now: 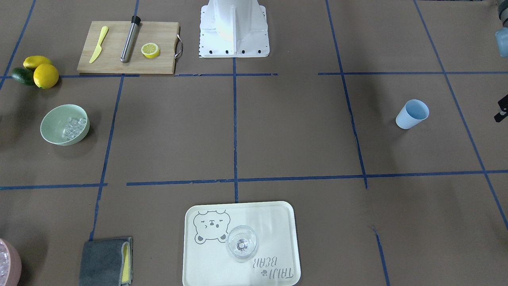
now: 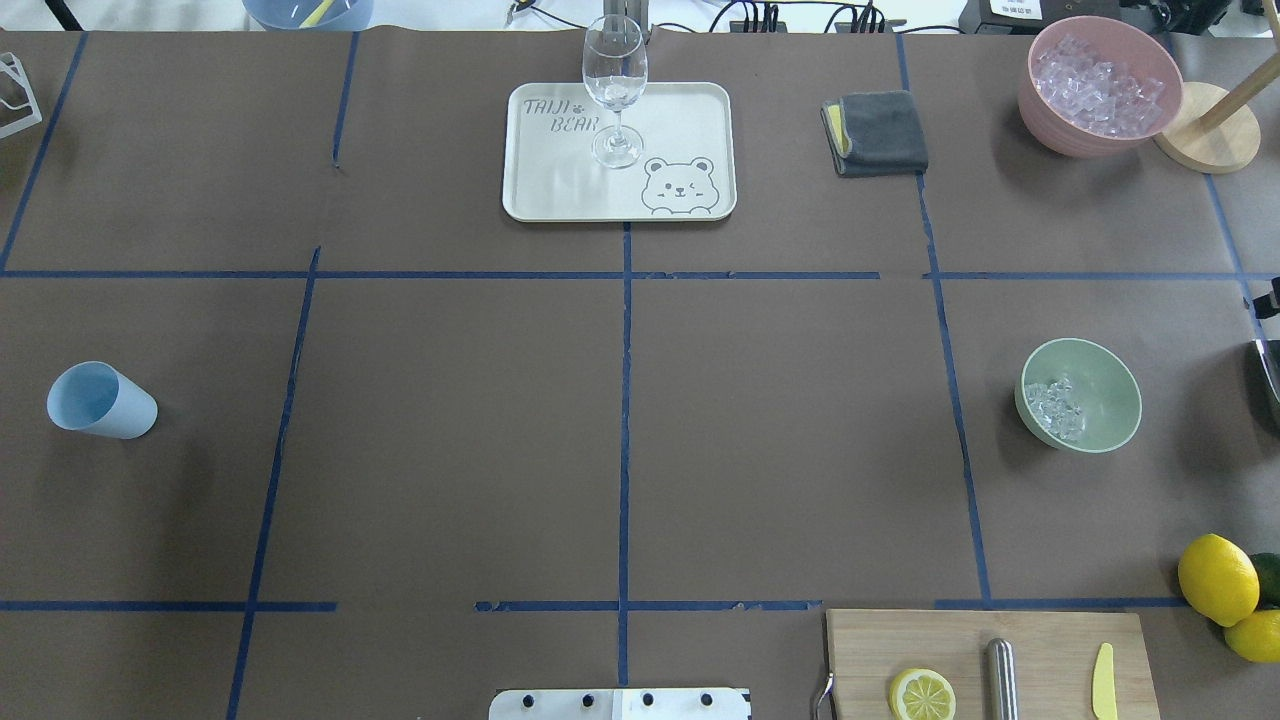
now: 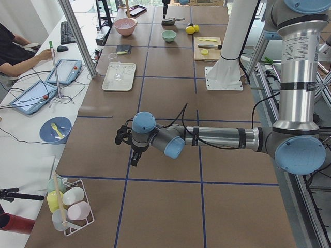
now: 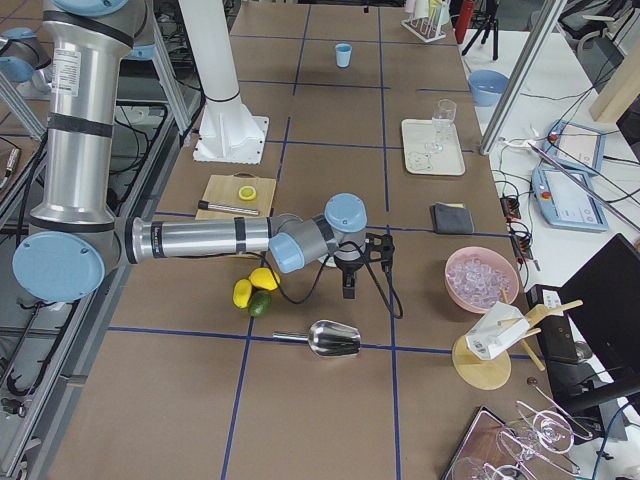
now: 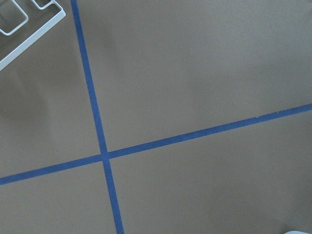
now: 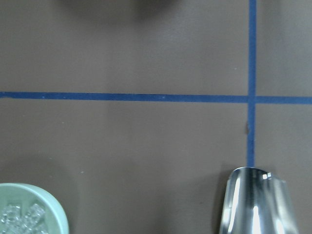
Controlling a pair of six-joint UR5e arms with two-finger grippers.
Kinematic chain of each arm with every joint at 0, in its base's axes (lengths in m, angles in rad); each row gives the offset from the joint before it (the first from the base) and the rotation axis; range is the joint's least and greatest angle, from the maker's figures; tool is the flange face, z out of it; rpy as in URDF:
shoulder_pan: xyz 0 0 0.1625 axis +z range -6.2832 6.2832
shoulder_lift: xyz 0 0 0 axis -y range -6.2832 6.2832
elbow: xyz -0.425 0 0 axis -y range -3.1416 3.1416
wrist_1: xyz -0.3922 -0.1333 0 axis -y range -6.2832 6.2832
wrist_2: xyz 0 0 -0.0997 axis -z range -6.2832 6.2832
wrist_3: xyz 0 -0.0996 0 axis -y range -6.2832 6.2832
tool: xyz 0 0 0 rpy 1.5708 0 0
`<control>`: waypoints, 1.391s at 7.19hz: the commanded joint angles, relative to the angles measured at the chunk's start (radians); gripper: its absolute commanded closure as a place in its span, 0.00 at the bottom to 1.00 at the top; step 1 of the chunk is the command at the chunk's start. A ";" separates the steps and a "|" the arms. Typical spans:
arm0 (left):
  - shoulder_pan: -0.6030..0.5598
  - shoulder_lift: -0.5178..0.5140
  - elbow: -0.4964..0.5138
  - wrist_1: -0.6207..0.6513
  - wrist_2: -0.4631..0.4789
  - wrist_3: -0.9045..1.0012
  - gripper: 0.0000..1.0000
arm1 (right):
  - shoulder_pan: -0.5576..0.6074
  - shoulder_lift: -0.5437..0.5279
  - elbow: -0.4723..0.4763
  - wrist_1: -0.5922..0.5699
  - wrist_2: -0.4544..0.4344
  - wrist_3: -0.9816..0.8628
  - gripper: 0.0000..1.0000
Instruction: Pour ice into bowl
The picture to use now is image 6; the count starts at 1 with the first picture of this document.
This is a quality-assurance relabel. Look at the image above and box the clear ice cube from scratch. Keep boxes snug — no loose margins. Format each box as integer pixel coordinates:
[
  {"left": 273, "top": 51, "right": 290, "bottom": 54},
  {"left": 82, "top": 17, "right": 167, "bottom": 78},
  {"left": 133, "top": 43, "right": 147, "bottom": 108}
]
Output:
[{"left": 0, "top": 203, "right": 49, "bottom": 234}]

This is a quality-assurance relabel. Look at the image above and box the metal ice scoop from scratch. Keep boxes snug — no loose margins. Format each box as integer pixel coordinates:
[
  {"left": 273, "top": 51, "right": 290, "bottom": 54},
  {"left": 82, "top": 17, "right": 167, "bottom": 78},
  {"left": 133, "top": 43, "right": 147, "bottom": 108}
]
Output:
[{"left": 219, "top": 167, "right": 299, "bottom": 234}]

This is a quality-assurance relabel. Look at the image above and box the green bowl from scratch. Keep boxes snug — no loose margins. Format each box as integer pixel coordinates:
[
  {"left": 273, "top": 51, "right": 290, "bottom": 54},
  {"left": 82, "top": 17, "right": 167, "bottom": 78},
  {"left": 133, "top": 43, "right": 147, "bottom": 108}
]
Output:
[{"left": 0, "top": 183, "right": 69, "bottom": 234}]

